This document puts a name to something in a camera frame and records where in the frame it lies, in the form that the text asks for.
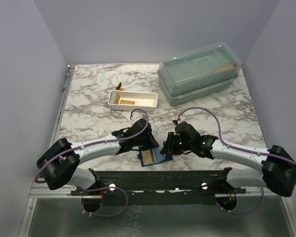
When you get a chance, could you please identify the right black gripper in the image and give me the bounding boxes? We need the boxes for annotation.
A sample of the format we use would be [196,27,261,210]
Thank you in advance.
[160,131,193,156]

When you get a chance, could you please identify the blue card holder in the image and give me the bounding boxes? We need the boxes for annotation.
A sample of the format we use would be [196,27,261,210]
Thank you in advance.
[137,148,173,167]

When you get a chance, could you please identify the white rectangular tray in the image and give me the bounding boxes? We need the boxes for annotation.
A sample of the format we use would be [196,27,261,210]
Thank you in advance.
[108,90,158,112]

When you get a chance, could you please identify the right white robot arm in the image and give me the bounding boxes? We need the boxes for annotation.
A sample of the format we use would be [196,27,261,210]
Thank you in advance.
[160,122,296,197]

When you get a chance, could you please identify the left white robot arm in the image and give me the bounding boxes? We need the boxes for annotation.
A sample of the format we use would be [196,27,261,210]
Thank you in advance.
[37,118,159,195]

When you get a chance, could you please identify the gold card lying in tray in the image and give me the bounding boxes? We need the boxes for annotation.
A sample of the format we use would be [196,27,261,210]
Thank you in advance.
[119,99,135,105]

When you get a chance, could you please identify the stack of cards in tray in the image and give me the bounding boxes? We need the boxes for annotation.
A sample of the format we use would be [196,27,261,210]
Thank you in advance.
[109,91,120,105]

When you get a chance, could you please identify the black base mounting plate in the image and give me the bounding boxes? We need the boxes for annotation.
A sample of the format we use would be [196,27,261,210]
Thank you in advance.
[71,168,246,206]

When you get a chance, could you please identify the green bin with clear lid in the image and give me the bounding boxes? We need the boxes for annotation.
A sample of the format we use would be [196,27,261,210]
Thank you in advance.
[157,42,243,107]

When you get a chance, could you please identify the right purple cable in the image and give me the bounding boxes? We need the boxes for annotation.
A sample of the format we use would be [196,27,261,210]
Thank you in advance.
[176,106,296,216]

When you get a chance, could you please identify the yellow black handled screwdriver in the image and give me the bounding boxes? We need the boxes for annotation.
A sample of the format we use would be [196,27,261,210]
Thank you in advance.
[115,82,124,91]

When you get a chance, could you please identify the right aluminium rail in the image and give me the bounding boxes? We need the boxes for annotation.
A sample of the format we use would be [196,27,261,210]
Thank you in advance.
[237,187,278,196]

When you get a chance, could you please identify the aluminium rail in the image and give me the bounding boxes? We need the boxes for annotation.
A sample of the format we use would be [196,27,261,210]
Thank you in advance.
[237,187,278,196]
[28,185,76,198]

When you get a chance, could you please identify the left aluminium rail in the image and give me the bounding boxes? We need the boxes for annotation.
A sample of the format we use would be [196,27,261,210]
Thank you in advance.
[28,185,76,198]

